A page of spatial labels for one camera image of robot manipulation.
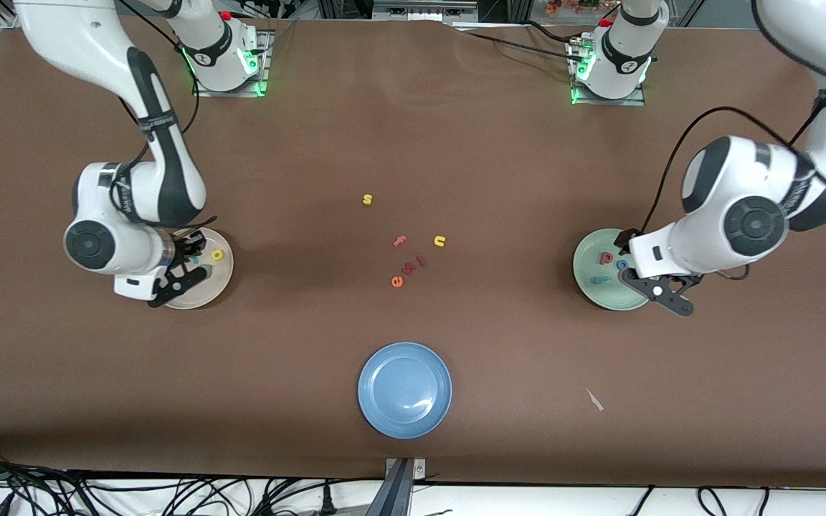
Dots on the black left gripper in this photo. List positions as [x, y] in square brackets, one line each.
[628, 239]

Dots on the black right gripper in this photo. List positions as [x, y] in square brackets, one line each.
[185, 248]

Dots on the teal foam letter y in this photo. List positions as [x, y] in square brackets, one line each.
[196, 260]

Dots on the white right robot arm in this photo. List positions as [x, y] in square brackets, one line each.
[83, 36]

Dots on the beige round plate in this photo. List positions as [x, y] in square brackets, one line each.
[216, 279]

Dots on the green round plate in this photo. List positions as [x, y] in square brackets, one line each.
[589, 261]

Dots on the brown table cover sheet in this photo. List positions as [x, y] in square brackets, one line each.
[97, 373]

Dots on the small white paper scrap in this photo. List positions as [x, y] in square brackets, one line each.
[594, 400]

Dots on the orange decorative flowers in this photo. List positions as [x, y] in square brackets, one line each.
[563, 7]

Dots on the blue round plate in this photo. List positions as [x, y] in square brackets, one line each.
[404, 390]

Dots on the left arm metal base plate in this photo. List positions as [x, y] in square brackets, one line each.
[610, 102]

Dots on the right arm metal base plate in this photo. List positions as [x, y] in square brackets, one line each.
[230, 93]

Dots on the aluminium frame structure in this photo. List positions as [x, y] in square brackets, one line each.
[424, 11]

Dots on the metal table edge bracket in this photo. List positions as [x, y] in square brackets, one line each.
[399, 491]

